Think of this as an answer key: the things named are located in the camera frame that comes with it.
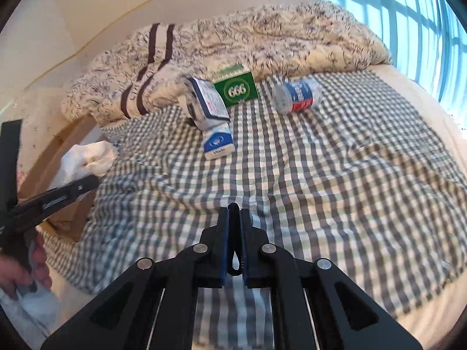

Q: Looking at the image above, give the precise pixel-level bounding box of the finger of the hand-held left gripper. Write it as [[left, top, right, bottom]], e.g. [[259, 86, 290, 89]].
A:
[[0, 120, 23, 210], [6, 175, 100, 228]]

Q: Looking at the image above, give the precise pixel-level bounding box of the blue white tissue packet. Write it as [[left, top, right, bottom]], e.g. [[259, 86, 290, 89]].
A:
[[203, 123, 234, 161]]

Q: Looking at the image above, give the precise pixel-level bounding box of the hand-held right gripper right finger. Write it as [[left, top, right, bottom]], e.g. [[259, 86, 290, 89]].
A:
[[239, 207, 424, 350]]

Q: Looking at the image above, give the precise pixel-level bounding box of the window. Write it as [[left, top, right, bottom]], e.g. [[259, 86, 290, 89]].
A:
[[310, 0, 467, 132]]

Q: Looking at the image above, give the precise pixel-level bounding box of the green cardboard box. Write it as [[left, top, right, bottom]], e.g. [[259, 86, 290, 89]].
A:
[[212, 63, 259, 109]]

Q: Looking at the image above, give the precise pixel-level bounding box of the white plush toy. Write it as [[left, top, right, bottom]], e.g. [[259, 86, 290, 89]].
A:
[[58, 141, 118, 190]]

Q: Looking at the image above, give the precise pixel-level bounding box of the brown cardboard box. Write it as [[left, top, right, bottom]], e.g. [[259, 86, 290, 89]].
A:
[[18, 115, 110, 242]]

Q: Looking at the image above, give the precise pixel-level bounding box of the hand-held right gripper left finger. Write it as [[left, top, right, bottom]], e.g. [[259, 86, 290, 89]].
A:
[[40, 204, 241, 350]]

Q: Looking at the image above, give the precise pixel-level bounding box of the blue and white packet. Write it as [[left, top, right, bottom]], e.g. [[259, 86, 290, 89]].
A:
[[184, 76, 231, 132]]

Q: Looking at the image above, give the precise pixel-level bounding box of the person's left hand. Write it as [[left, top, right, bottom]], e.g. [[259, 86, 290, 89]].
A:
[[0, 230, 53, 301]]

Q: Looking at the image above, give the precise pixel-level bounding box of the clear plastic water bottle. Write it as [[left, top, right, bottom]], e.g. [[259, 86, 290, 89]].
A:
[[273, 77, 323, 114]]

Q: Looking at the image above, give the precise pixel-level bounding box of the pale blue cloth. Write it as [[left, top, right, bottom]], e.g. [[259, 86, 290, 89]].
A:
[[0, 284, 62, 340]]

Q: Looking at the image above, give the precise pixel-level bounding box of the floral quilt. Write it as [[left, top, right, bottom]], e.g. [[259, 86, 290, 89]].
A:
[[60, 2, 393, 128]]

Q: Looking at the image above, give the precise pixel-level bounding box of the cream bed mattress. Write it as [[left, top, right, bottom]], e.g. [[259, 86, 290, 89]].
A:
[[365, 64, 467, 350]]

